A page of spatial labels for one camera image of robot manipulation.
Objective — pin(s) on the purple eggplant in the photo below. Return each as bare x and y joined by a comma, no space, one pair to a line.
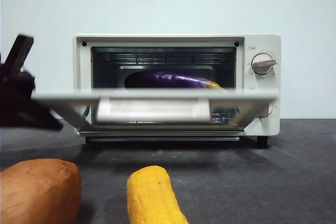
168,79

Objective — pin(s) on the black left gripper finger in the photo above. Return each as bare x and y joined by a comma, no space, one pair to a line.
26,115
19,53

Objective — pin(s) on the white Toshiba toaster oven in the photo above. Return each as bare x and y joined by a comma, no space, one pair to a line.
270,85

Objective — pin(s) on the beige knob with sideways grip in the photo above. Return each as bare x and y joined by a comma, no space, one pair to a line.
262,64

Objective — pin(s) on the glass oven door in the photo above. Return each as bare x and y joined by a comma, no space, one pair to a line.
65,96

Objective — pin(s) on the orange-brown sweet potato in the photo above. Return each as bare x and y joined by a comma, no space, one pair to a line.
36,192

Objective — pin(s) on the yellow corn cob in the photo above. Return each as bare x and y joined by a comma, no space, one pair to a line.
152,195

